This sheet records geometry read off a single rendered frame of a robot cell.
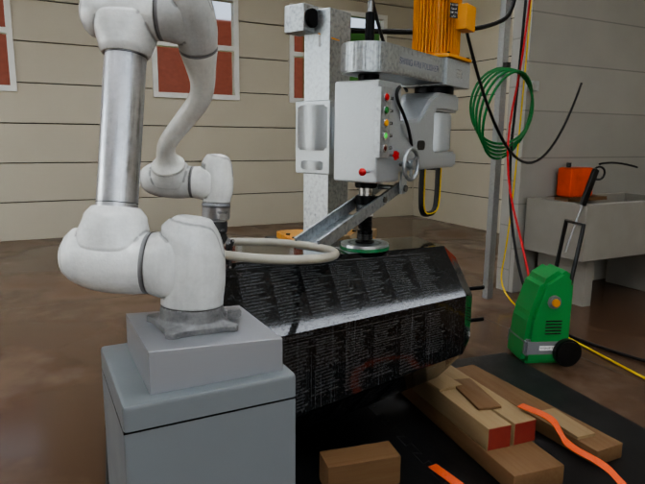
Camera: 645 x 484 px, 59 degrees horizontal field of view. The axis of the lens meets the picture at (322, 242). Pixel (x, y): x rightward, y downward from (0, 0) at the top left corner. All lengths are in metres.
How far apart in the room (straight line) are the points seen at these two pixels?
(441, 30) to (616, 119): 3.38
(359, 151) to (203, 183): 0.82
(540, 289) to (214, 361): 2.64
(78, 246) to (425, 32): 2.12
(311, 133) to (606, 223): 2.76
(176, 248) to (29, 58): 7.06
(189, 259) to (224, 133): 7.35
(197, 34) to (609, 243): 4.20
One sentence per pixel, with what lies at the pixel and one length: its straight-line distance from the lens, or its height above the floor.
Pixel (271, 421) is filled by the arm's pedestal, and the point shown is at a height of 0.69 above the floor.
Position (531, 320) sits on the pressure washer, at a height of 0.28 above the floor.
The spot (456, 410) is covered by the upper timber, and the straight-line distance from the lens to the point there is 2.71.
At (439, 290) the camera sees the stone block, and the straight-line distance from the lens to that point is 2.52.
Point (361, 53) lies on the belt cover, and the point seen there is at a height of 1.69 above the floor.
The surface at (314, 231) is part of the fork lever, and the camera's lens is 2.31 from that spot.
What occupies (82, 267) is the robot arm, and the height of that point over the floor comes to 1.05.
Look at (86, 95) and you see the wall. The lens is 8.32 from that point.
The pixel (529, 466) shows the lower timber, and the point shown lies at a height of 0.10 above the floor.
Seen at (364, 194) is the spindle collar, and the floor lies 1.11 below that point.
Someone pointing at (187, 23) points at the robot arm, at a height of 1.62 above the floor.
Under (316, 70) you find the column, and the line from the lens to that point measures 3.33.
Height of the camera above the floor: 1.36
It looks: 10 degrees down
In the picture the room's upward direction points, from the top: 1 degrees clockwise
